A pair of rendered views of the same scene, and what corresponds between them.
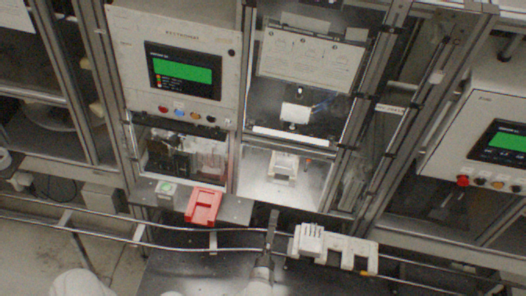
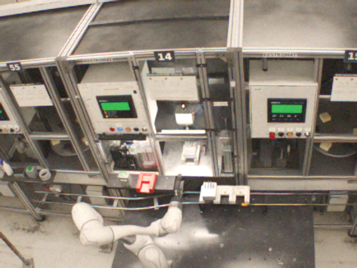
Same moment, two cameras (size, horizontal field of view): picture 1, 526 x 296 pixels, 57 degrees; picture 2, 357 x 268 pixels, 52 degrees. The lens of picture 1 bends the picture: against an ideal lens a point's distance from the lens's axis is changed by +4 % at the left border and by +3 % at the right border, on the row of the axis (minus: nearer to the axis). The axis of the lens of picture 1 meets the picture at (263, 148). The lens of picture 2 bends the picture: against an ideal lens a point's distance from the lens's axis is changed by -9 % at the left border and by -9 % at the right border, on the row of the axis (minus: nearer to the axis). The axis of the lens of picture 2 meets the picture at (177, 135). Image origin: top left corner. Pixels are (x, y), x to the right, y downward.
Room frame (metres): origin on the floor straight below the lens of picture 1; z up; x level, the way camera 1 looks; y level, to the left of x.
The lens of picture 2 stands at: (-0.81, -0.52, 3.29)
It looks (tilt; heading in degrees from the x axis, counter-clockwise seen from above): 45 degrees down; 13
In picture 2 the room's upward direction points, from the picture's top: 12 degrees counter-clockwise
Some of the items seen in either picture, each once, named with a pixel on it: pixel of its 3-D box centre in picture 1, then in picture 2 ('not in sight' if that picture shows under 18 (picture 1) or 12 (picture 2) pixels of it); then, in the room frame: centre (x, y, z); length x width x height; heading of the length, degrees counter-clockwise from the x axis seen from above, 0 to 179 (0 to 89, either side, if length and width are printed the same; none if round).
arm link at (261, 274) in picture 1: (261, 278); (175, 207); (0.67, -0.06, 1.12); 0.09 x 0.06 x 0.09; 86
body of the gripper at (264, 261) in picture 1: (265, 259); (176, 198); (0.74, -0.07, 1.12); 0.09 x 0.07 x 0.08; 176
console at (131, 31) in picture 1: (187, 54); (118, 98); (1.25, 0.31, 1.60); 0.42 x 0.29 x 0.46; 86
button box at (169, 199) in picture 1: (167, 193); (125, 178); (1.05, 0.38, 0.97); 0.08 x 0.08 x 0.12; 86
